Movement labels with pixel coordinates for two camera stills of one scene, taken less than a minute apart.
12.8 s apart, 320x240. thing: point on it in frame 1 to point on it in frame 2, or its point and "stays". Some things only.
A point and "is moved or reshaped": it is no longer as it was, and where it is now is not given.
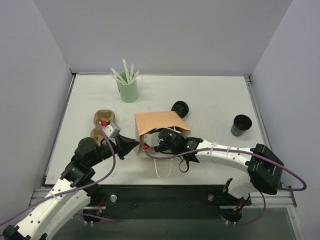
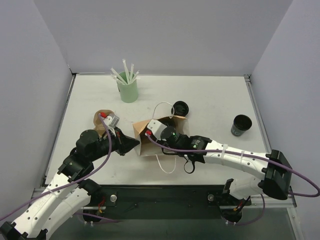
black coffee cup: [241, 123] stays
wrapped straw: [136, 73] stays
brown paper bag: [147, 122] is moved or reshaped
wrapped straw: [112, 69] stays
